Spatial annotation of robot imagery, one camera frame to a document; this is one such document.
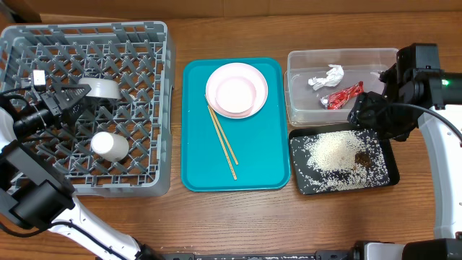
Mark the large white plate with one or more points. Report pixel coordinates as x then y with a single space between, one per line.
238 69

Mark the brown food scrap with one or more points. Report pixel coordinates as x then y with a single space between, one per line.
363 159

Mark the red snack wrapper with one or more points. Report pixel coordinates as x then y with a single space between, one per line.
339 99

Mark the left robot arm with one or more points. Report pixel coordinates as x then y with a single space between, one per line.
38 198

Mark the teal plastic tray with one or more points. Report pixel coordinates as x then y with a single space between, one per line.
260 142

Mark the small white bowl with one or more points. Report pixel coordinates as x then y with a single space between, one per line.
235 96

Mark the lower wooden chopstick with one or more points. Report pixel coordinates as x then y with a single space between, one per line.
227 153

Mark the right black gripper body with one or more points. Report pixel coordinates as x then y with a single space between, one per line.
394 122

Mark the white cup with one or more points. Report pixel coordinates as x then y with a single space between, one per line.
109 146

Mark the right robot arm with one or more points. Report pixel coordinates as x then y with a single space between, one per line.
440 125

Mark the clear plastic bin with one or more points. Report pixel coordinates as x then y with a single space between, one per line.
303 103

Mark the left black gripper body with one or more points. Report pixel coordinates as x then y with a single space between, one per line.
57 107

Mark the white rice pile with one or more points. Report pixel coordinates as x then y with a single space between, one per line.
335 155

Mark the grey bowl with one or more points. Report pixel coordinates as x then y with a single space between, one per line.
101 88

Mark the black waste tray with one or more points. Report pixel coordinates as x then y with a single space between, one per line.
393 173

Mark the grey plastic dish rack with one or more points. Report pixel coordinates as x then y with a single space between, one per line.
140 57

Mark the white tissue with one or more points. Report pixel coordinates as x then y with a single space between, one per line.
332 78

